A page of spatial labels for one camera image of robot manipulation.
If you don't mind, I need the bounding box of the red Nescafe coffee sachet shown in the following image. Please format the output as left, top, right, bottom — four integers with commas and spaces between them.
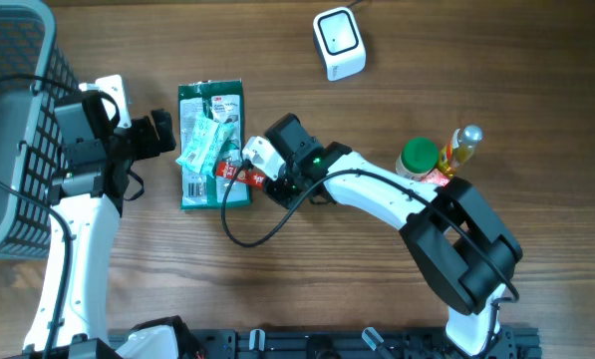
214, 161, 268, 189

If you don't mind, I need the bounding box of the green 3M gloves packet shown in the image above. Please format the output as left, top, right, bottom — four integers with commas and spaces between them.
178, 80, 250, 210

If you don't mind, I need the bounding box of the mint green wipes packet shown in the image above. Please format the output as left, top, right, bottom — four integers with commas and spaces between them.
175, 114, 234, 178

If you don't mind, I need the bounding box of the green lid stock jar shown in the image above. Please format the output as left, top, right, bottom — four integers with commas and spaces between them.
396, 138, 439, 180

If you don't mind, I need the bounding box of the orange white tissue pack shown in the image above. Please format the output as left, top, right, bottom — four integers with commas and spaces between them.
421, 169, 450, 186

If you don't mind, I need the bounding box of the yellow dish soap bottle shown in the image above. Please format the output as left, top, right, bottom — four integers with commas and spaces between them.
436, 125, 483, 179

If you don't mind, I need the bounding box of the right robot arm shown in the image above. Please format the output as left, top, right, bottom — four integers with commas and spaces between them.
243, 113, 523, 357

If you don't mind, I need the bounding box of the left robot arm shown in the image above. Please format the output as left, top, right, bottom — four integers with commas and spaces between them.
23, 90, 176, 358

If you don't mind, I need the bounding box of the white barcode scanner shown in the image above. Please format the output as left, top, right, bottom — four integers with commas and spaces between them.
313, 6, 367, 82

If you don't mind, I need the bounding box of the grey plastic mesh basket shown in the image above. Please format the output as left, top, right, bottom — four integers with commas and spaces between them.
0, 0, 79, 259

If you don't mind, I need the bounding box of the left camera black cable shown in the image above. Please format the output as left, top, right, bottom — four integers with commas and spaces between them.
0, 73, 84, 359

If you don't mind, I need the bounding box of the camera black cable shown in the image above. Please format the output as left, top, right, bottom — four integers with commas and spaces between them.
0, 73, 84, 359
220, 159, 521, 350

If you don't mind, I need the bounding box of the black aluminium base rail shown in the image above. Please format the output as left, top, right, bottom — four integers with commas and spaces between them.
105, 326, 542, 359

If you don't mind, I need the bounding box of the right camera black cable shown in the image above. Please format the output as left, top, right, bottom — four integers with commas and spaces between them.
220, 159, 521, 350

